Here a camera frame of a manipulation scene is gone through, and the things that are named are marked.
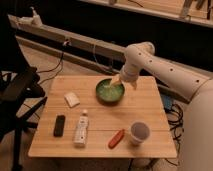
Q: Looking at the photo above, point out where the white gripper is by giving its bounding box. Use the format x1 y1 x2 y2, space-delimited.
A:
110 65 138 90

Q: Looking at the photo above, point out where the white sponge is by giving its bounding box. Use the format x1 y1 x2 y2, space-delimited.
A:
64 92 80 108

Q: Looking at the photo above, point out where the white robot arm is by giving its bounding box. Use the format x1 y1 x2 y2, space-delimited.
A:
118 42 213 171

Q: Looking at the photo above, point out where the green ceramic bowl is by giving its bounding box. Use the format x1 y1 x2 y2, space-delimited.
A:
96 78 125 103

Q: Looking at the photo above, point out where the blue power adapter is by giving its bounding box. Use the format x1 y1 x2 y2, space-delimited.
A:
161 94 173 110

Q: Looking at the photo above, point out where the white paper cup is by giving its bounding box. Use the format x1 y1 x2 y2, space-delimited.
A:
130 122 150 146

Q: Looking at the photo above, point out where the orange marker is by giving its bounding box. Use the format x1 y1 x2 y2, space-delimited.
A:
108 129 125 149

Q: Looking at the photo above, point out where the black rectangular block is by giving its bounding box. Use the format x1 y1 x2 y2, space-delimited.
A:
53 115 65 137

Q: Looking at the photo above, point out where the black office chair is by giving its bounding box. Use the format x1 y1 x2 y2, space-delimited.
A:
0 0 48 171

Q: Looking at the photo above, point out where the white spray bottle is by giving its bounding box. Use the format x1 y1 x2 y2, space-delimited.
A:
18 6 43 27

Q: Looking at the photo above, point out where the grey metal rail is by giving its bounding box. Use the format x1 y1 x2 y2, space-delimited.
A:
8 14 213 104

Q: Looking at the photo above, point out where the black cable bundle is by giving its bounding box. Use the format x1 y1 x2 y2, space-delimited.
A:
164 103 184 167

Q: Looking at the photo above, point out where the black cable on floor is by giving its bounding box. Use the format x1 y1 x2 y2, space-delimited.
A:
35 41 69 85

